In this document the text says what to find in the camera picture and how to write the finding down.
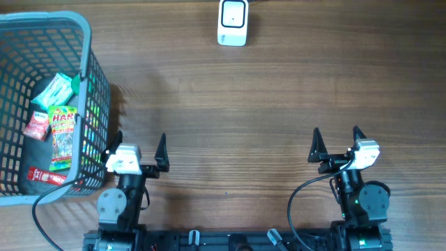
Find green lid jar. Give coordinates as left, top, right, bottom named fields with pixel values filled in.
left=71, top=75, right=81, bottom=95

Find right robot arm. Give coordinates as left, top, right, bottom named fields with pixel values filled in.
left=307, top=126, right=393, bottom=250

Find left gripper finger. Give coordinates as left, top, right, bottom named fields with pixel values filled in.
left=154, top=133, right=169, bottom=165
left=104, top=130, right=123, bottom=155

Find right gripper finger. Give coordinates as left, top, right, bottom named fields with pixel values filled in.
left=307, top=128, right=328, bottom=163
left=353, top=125, right=367, bottom=142

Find green Haribo gummy bag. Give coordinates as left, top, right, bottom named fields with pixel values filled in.
left=49, top=106, right=77, bottom=172

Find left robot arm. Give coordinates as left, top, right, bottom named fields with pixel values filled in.
left=82, top=131, right=170, bottom=251

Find small red snack packet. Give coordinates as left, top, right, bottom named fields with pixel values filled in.
left=23, top=112, right=49, bottom=142

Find red coffee stick sachet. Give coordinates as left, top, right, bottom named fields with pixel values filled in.
left=26, top=167, right=67, bottom=185

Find white barcode scanner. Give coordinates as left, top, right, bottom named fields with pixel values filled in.
left=217, top=0, right=249, bottom=47

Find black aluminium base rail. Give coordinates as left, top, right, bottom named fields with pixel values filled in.
left=82, top=228, right=394, bottom=251

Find grey plastic shopping basket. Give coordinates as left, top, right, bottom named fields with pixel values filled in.
left=1, top=11, right=111, bottom=206

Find teal tissue packet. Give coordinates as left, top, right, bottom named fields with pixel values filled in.
left=31, top=73, right=74, bottom=111

